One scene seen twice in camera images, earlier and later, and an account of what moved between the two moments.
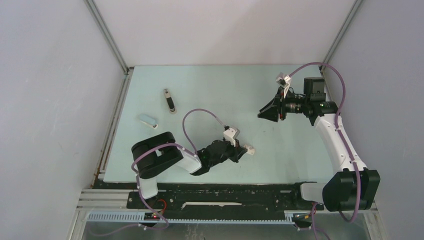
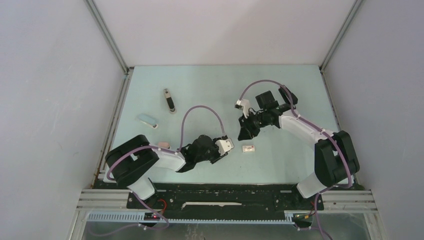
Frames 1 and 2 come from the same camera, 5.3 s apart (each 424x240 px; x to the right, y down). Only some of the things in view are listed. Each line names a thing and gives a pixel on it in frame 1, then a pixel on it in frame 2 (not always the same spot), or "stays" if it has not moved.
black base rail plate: (218, 198) stays
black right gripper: (270, 111) → (247, 132)
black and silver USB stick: (171, 107) stays
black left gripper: (237, 151) → (217, 156)
